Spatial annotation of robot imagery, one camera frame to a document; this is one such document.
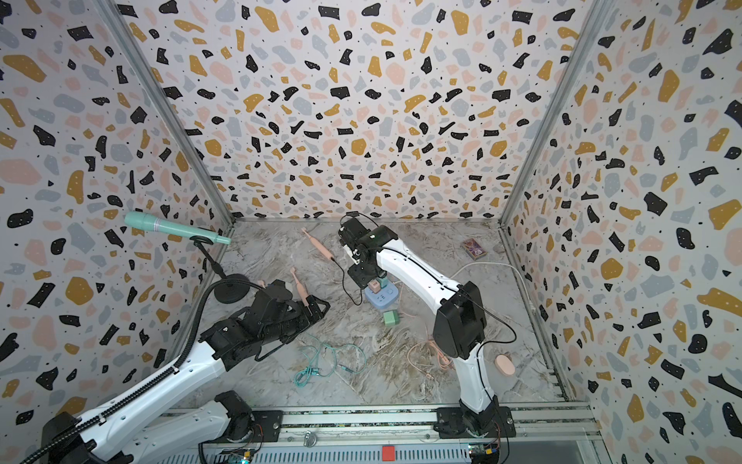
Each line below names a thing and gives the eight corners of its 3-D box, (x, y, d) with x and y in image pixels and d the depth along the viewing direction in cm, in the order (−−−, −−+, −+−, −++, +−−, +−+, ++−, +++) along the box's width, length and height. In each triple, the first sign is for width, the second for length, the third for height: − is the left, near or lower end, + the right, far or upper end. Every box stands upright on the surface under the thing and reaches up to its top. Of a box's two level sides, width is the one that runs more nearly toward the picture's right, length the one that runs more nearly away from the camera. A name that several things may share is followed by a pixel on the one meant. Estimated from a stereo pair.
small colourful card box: (474, 260, 113) (475, 256, 111) (460, 245, 118) (461, 241, 116) (484, 255, 115) (486, 251, 113) (470, 240, 119) (471, 237, 118)
